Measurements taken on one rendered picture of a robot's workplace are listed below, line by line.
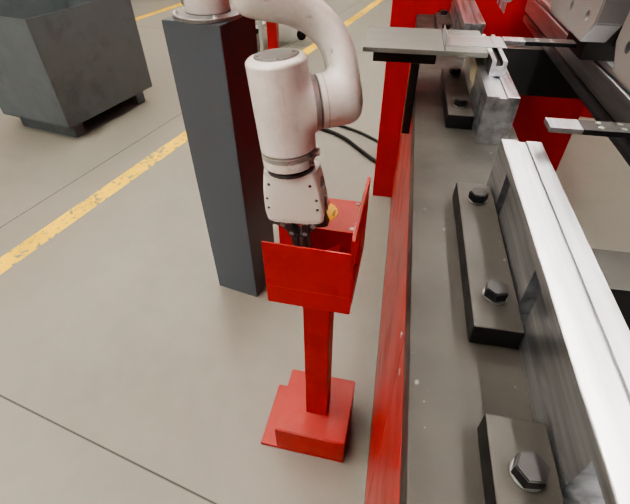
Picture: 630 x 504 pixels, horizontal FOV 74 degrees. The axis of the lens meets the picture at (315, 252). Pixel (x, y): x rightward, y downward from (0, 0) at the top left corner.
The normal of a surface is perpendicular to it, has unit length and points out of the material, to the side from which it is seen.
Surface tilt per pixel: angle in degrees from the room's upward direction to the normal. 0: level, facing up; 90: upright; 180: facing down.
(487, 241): 0
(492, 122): 90
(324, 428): 0
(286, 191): 92
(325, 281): 90
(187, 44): 90
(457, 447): 0
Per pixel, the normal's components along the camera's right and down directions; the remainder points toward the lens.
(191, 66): -0.39, 0.61
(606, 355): 0.00, -0.75
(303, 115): 0.31, 0.62
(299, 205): -0.17, 0.68
